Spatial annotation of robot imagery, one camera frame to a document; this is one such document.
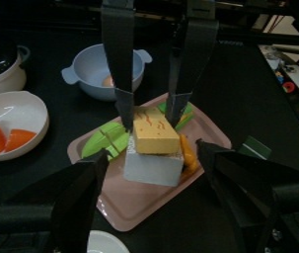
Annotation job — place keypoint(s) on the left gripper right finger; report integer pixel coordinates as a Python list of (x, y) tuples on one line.
[(243, 184)]

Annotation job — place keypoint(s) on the orange toy fruit half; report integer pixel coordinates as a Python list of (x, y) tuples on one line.
[(19, 138)]

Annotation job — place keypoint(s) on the pink plastic tray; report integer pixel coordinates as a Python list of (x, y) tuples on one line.
[(134, 204)]

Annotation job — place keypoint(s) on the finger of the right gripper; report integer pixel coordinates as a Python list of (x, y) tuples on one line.
[(119, 49), (191, 49)]

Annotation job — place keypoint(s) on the yellow toy egg slab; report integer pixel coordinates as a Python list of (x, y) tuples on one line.
[(155, 141)]

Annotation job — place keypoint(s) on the light green toy vegetable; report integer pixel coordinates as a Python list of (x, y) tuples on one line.
[(97, 145)]

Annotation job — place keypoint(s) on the white round plate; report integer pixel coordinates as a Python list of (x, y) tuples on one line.
[(106, 243)]

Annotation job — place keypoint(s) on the dark green toy block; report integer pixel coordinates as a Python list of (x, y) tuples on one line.
[(257, 148)]

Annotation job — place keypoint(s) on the white toy rice block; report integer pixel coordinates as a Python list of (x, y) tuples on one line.
[(151, 169)]

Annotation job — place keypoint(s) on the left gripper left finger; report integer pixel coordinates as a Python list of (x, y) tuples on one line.
[(75, 197)]

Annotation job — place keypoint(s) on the beige toy egg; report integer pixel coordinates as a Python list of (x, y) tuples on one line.
[(107, 81)]

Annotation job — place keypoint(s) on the white round bowl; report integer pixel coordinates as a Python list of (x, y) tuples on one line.
[(19, 108)]

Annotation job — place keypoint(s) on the red round background object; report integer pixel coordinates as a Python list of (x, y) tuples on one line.
[(289, 87)]

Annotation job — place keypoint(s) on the toy corn cob with husk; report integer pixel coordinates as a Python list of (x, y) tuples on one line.
[(187, 118)]

